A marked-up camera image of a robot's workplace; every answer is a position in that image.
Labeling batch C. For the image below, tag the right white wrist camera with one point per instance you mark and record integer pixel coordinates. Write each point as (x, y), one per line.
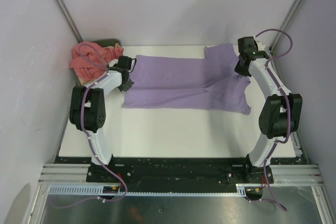
(262, 46)

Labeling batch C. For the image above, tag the pink t shirt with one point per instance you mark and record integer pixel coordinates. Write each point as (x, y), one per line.
(89, 58)

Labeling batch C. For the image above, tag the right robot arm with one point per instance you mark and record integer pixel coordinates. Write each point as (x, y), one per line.
(281, 112)

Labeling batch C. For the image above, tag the aluminium frame post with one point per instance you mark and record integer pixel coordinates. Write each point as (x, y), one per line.
(291, 11)
(69, 20)

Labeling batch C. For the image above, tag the purple t shirt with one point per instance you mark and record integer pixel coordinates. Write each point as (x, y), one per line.
(210, 83)

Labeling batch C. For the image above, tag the dark grey plastic bin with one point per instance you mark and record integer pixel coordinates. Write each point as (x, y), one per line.
(107, 41)

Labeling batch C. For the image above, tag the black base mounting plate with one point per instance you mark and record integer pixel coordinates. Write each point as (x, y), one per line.
(178, 175)

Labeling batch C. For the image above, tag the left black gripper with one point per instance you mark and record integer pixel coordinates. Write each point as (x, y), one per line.
(123, 88)

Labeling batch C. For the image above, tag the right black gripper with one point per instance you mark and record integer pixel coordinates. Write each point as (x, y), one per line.
(239, 70)

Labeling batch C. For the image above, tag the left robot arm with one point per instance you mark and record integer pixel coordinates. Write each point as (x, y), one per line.
(88, 109)

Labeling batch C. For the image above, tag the right aluminium frame post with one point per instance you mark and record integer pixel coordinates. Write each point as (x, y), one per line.
(291, 11)

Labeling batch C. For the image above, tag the left aluminium frame post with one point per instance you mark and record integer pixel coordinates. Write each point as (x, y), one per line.
(69, 20)

